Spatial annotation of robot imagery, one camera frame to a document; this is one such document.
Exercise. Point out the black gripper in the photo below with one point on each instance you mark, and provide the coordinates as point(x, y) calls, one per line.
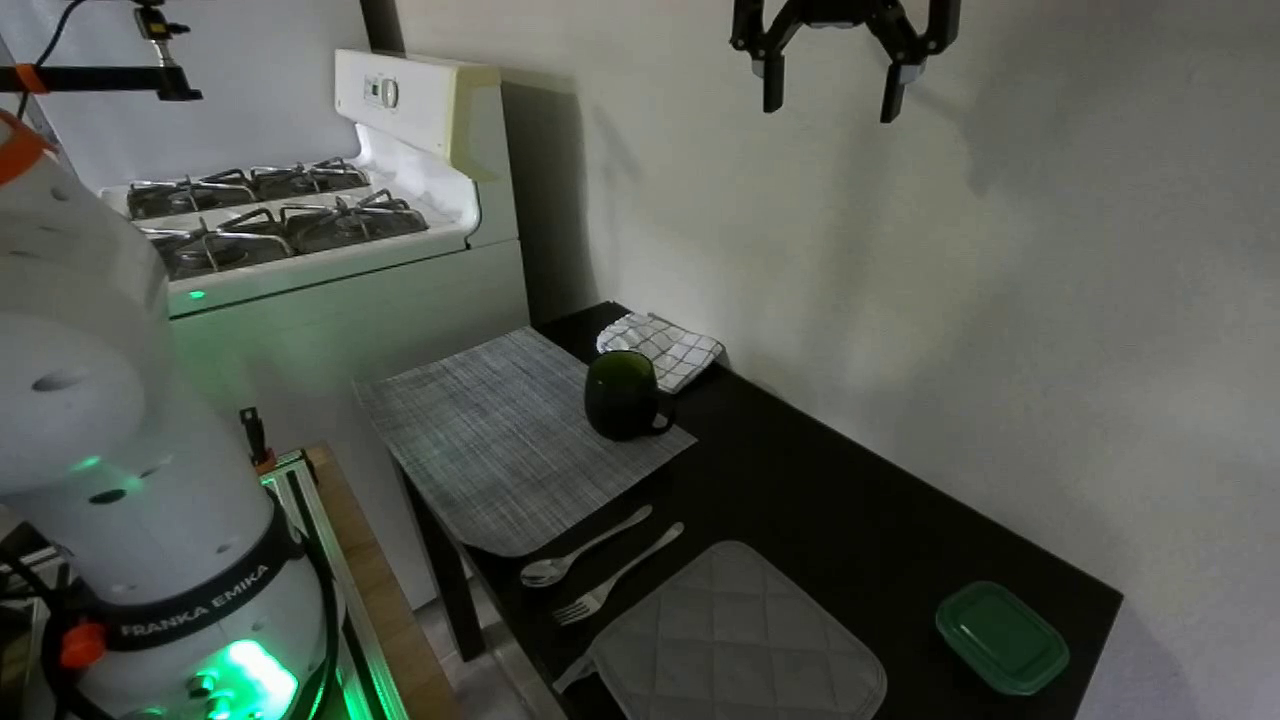
point(842, 11)

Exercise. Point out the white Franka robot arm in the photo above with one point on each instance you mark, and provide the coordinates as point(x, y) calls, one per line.
point(134, 504)

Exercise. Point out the white checkered dish cloth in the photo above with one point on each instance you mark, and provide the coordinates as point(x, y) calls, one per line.
point(666, 346)

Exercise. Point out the dark green mug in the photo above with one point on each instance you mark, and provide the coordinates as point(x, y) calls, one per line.
point(622, 396)

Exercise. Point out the black table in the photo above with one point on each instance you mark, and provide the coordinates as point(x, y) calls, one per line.
point(826, 504)

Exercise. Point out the black vertical pole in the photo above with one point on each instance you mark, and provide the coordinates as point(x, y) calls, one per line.
point(380, 26)

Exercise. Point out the grey woven placemat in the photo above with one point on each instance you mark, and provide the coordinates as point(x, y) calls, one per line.
point(507, 441)

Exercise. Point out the white gas stove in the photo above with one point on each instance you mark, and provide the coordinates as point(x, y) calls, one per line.
point(332, 333)

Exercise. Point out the grey quilted pot holder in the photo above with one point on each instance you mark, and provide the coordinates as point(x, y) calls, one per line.
point(733, 641)

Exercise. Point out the silver metal fork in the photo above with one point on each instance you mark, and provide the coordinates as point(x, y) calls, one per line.
point(584, 606)

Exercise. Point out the green plastic container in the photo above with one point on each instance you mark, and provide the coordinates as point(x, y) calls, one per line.
point(1003, 637)

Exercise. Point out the orange base clamp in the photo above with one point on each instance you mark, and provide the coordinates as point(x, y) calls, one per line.
point(80, 646)

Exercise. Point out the wooden rail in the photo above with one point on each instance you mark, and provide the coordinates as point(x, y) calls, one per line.
point(380, 601)

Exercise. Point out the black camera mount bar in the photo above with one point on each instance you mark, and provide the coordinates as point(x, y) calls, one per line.
point(121, 83)

